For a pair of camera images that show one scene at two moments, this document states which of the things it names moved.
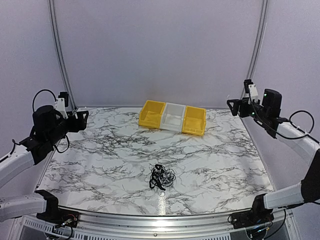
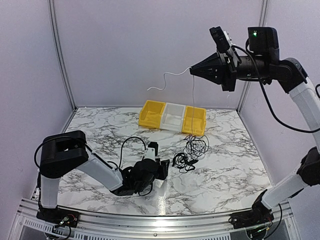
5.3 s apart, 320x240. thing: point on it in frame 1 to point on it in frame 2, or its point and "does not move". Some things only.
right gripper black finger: [234, 109] to [210, 68]
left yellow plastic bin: [150, 114] does not move
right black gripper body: [245, 112] to [229, 72]
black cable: [161, 177] to [195, 148]
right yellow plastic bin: [194, 120] does not move
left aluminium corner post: [56, 30] does not move
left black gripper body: [72, 127] to [141, 189]
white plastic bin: [172, 117] does not move
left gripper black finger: [81, 123] to [161, 169]
